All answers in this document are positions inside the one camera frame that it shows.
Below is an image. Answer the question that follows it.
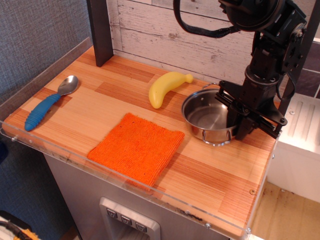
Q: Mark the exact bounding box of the dark right shelf post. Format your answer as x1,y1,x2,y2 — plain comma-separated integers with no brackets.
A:
278,0,320,115

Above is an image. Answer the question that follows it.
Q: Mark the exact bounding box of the silver dispenser button panel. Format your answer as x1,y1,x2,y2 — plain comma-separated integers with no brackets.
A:
99,197,161,240

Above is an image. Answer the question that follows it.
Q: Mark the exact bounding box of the yellow plastic banana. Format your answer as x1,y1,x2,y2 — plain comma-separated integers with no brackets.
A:
148,71,194,109

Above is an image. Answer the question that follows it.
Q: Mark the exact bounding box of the dark shelf post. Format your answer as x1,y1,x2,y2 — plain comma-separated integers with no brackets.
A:
278,0,320,115
86,0,114,67

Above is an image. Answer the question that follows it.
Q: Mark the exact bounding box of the clear acrylic guard rail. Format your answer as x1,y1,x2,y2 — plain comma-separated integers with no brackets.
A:
1,123,277,240

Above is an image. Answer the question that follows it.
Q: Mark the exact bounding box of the small steel pot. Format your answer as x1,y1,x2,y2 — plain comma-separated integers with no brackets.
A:
181,83,238,147

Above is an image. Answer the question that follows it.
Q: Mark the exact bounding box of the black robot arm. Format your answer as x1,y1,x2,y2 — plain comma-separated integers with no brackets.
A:
216,0,307,140

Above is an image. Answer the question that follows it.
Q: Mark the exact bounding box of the blue handled metal spoon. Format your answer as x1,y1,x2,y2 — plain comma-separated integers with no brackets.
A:
24,75,79,131

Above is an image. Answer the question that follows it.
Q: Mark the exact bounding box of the black braided cable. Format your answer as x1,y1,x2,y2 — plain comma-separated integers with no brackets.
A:
172,0,241,40

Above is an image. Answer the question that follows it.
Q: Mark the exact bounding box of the grey toy fridge cabinet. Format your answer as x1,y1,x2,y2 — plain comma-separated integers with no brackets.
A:
44,154,227,240

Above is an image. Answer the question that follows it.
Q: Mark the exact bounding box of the white toy sink unit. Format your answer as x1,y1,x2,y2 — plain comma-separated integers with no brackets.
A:
267,93,320,202

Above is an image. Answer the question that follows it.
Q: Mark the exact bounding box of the orange knitted towel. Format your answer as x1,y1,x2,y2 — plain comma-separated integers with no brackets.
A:
87,113,185,190

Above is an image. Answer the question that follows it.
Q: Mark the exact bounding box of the dark left shelf post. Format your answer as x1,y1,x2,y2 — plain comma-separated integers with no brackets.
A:
86,0,114,67

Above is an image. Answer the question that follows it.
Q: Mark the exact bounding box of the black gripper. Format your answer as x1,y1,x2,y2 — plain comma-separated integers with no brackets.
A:
216,67,288,140

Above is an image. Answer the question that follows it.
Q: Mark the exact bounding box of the orange object bottom left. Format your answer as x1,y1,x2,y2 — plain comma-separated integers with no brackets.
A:
0,220,39,240

